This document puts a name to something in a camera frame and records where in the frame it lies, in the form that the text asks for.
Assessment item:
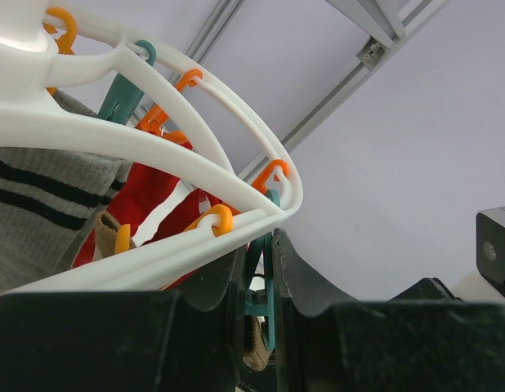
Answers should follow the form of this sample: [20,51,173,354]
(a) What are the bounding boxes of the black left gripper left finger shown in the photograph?
[170,247,246,391]

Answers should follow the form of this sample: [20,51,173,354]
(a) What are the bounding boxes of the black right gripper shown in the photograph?
[391,278,461,301]

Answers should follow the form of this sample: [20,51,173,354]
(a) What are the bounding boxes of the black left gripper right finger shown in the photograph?
[270,229,355,391]

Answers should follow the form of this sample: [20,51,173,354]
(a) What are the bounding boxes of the orange clothes peg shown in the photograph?
[184,204,234,237]

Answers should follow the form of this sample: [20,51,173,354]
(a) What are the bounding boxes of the cream brown sock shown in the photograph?
[92,211,136,261]

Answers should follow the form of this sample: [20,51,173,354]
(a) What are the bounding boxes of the white round clip hanger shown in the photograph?
[0,0,305,295]

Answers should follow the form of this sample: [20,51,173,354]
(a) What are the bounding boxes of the grey striped sock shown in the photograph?
[0,89,133,295]

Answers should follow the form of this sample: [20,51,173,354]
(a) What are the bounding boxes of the teal clothes peg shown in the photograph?
[97,40,157,125]

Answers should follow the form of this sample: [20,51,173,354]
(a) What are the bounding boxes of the aluminium frame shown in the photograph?
[182,0,454,183]

